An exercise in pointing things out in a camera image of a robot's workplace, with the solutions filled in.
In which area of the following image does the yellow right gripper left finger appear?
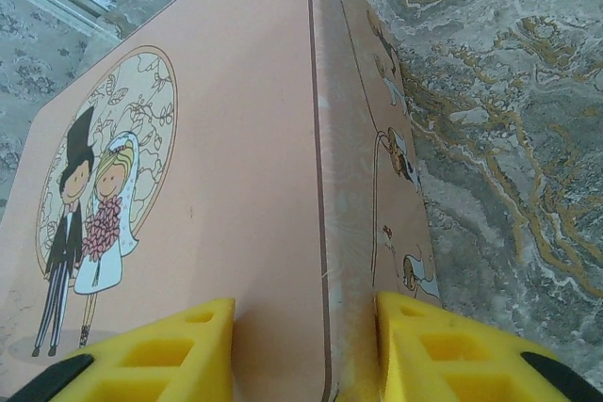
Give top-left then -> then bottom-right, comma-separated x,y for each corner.
12,297 -> 236,402

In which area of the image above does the pink wedding cartoon tin box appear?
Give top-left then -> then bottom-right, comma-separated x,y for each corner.
0,0 -> 443,402

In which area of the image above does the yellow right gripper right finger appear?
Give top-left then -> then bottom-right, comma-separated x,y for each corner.
375,291 -> 603,402

